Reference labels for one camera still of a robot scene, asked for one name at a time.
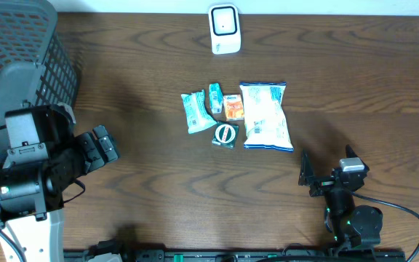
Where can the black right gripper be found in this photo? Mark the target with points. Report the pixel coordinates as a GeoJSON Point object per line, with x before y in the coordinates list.
{"type": "Point", "coordinates": [321, 184]}

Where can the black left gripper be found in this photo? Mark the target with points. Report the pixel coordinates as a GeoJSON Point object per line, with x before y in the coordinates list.
{"type": "Point", "coordinates": [95, 148]}

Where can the large white snack bag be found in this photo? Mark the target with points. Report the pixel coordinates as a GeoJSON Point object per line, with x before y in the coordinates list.
{"type": "Point", "coordinates": [264, 119]}

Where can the orange tissue pack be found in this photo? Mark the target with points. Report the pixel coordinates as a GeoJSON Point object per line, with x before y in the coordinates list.
{"type": "Point", "coordinates": [233, 106]}

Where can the grey plastic mesh basket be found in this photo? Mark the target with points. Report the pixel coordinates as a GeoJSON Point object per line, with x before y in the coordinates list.
{"type": "Point", "coordinates": [34, 67]}

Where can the small teal tissue pack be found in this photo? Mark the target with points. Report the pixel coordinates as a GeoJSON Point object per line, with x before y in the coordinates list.
{"type": "Point", "coordinates": [215, 98]}

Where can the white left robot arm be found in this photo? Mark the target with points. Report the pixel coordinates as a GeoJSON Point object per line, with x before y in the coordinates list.
{"type": "Point", "coordinates": [31, 191]}

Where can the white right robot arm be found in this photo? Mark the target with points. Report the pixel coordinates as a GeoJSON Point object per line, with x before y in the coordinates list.
{"type": "Point", "coordinates": [354, 227]}

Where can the white barcode scanner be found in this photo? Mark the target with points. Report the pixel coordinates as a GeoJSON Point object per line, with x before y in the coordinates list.
{"type": "Point", "coordinates": [224, 28]}

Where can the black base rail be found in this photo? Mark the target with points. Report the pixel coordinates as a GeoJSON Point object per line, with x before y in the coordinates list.
{"type": "Point", "coordinates": [112, 250]}

